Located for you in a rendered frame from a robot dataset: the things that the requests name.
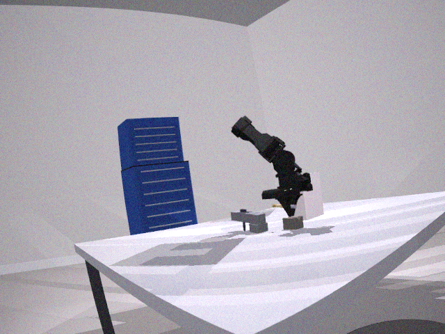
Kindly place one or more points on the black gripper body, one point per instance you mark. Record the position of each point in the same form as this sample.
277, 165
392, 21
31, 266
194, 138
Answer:
280, 192

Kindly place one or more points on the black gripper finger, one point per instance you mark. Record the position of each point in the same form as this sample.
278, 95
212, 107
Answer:
286, 204
294, 201

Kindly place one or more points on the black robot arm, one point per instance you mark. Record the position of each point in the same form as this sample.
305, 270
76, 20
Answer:
271, 150

